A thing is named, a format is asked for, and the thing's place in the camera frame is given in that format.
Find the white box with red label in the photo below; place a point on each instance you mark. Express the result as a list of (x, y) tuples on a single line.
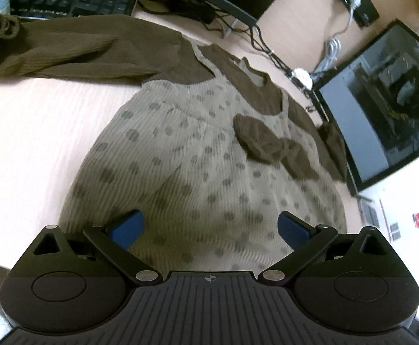
[(407, 215)]

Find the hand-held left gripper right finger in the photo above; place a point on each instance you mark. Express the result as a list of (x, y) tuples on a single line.
[(292, 228)]

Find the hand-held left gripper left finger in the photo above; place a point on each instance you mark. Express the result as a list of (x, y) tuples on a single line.
[(130, 225)]

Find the brown polka dot knit dress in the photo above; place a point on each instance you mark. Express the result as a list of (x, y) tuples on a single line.
[(202, 143)]

